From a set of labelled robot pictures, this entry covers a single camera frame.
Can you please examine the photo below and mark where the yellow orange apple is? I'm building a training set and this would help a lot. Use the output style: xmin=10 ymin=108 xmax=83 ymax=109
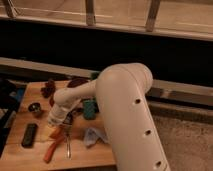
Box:
xmin=50 ymin=128 xmax=62 ymax=139

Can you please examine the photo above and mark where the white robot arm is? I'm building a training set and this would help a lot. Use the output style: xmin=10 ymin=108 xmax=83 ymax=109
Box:
xmin=48 ymin=63 xmax=171 ymax=171

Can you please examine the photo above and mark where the purple bowl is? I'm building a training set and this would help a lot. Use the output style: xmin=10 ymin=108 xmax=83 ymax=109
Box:
xmin=67 ymin=78 xmax=88 ymax=88

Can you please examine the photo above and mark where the green plastic tray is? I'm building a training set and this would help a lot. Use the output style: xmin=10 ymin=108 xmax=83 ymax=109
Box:
xmin=90 ymin=72 xmax=100 ymax=80

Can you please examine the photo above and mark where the small dark toy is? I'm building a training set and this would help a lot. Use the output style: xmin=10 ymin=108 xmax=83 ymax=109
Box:
xmin=64 ymin=114 xmax=73 ymax=125

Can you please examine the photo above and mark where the crumpled blue cloth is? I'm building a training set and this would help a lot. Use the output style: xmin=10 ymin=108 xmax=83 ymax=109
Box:
xmin=83 ymin=127 xmax=108 ymax=148

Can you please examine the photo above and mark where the dark grape bunch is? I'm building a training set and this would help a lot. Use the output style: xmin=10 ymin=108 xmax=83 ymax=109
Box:
xmin=41 ymin=79 xmax=56 ymax=98

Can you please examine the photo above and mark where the silver fork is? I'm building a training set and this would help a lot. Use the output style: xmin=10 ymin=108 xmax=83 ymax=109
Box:
xmin=65 ymin=127 xmax=71 ymax=158

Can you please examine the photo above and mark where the small metal cup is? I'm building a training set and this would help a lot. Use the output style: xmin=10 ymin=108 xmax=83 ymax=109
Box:
xmin=28 ymin=102 xmax=42 ymax=117

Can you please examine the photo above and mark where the orange carrot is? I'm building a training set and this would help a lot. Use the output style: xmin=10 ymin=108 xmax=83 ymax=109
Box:
xmin=43 ymin=136 xmax=64 ymax=163

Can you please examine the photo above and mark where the dark chair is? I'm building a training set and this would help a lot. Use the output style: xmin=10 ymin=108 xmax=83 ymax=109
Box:
xmin=0 ymin=78 xmax=24 ymax=156

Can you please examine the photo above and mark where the black remote control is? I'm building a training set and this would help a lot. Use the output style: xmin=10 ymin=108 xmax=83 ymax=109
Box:
xmin=21 ymin=123 xmax=38 ymax=148

